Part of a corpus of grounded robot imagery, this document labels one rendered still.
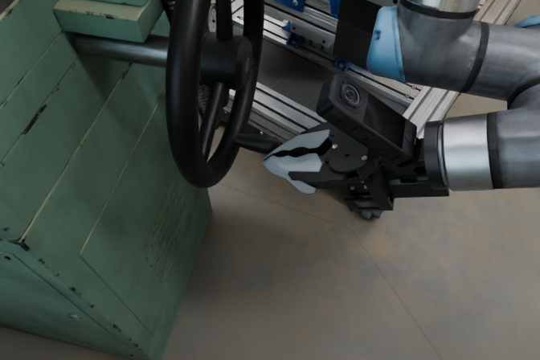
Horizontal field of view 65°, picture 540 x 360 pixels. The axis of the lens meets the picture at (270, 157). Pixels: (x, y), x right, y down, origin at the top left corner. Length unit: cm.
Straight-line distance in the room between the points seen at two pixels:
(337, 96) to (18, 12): 31
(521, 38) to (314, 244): 89
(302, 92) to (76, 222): 86
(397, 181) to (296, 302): 75
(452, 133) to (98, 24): 37
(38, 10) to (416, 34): 38
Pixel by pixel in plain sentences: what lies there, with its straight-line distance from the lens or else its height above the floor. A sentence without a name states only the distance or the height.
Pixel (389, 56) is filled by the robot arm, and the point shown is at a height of 84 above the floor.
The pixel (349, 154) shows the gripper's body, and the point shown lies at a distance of 46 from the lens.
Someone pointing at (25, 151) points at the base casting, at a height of 78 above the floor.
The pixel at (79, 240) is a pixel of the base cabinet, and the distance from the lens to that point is 63.
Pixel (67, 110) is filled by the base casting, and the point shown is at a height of 77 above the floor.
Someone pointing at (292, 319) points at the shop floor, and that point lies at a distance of 117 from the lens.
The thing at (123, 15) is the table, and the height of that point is 87.
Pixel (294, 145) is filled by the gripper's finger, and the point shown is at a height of 73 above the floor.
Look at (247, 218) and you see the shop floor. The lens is 128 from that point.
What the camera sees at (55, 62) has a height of 82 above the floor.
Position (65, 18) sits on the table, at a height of 86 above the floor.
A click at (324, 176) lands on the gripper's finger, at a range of 46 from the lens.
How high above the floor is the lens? 113
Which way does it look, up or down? 54 degrees down
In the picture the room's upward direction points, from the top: straight up
